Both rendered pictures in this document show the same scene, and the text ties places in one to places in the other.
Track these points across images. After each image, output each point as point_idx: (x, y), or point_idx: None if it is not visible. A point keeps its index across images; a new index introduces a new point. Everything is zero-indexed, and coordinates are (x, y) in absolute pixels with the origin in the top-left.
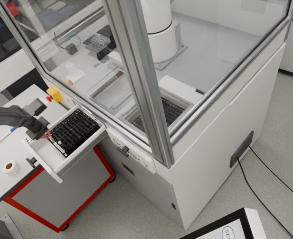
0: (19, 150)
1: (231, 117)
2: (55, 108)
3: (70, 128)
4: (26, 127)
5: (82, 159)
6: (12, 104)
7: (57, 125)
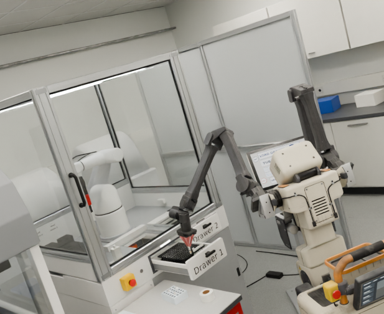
0: (185, 306)
1: None
2: (133, 305)
3: (179, 251)
4: (190, 221)
5: None
6: None
7: (173, 258)
